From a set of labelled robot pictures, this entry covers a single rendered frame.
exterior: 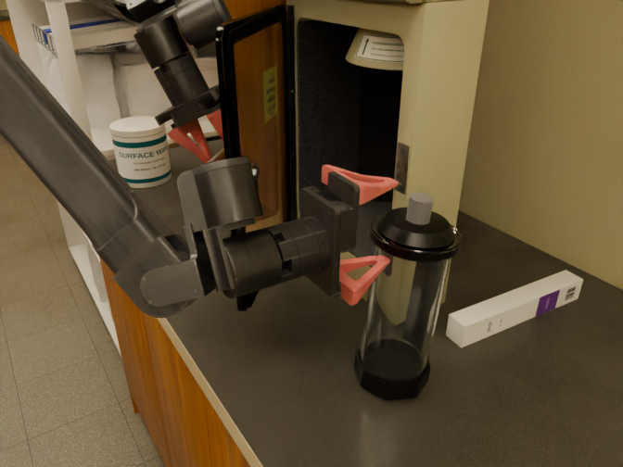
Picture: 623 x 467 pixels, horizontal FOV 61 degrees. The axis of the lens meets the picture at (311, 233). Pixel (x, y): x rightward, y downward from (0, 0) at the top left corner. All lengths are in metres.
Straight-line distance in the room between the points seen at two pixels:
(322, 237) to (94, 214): 0.21
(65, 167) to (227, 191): 0.15
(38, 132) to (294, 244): 0.25
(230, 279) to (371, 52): 0.43
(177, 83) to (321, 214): 0.32
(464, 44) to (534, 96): 0.40
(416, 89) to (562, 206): 0.51
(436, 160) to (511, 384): 0.32
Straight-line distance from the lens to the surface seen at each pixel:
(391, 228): 0.61
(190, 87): 0.75
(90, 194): 0.52
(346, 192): 0.51
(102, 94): 1.94
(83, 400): 2.20
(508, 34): 1.15
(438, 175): 0.77
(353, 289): 0.56
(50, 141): 0.54
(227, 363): 0.79
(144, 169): 1.36
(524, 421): 0.75
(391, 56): 0.78
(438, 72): 0.72
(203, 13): 0.74
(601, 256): 1.11
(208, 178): 0.49
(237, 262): 0.48
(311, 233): 0.51
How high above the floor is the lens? 1.46
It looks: 28 degrees down
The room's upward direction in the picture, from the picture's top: straight up
